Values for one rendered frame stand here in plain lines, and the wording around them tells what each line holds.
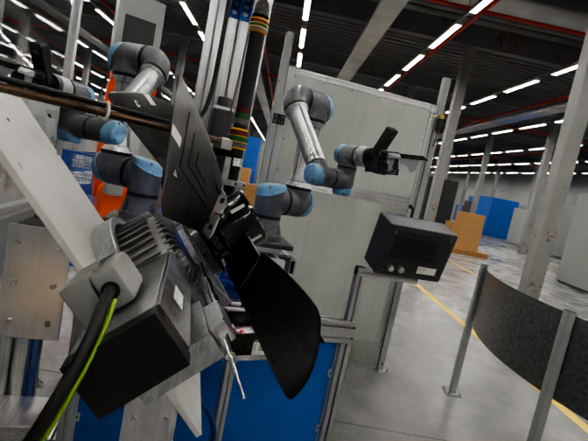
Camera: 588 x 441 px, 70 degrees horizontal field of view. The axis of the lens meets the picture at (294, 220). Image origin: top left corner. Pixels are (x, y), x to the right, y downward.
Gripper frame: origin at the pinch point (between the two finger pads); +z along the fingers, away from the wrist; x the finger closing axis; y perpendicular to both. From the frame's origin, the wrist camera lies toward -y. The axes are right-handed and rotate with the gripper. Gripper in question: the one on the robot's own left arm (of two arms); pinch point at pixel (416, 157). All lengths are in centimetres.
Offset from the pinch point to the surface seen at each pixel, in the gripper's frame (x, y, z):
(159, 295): 99, 18, 35
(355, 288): 11.8, 46.4, -8.0
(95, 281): 105, 17, 30
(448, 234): -13.0, 25.1, 8.6
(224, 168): 72, 5, 2
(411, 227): -0.3, 23.3, 2.3
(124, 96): 90, -8, -8
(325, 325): 21, 60, -11
